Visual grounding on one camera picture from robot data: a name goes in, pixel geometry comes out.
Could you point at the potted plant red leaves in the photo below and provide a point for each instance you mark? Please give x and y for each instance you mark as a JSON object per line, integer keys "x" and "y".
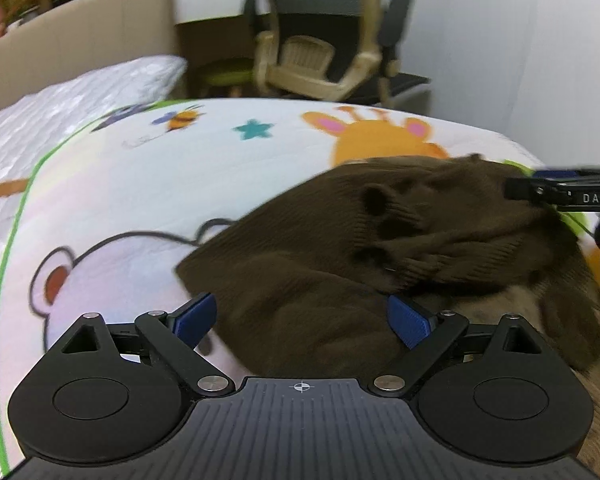
{"x": 25, "y": 2}

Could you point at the beige upholstered headboard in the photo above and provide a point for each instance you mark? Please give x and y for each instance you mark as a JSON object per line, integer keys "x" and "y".
{"x": 80, "y": 36}

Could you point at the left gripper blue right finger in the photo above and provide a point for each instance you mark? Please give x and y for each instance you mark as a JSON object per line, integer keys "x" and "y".
{"x": 430, "y": 340}

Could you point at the colourful cartoon play mat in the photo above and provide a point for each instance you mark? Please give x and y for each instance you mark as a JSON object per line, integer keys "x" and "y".
{"x": 110, "y": 212}

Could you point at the white quilted bedsheet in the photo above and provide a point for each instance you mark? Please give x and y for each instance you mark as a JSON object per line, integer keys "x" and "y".
{"x": 35, "y": 124}

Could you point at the brown polka dot dress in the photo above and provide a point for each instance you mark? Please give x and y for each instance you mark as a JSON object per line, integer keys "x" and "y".
{"x": 302, "y": 282}

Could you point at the green round stool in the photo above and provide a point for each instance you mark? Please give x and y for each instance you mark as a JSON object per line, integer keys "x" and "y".
{"x": 232, "y": 76}

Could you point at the beige mesh office chair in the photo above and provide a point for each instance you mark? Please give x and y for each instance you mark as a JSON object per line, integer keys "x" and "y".
{"x": 343, "y": 51}

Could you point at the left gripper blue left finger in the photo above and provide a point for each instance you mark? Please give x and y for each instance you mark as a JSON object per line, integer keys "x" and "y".
{"x": 172, "y": 338}

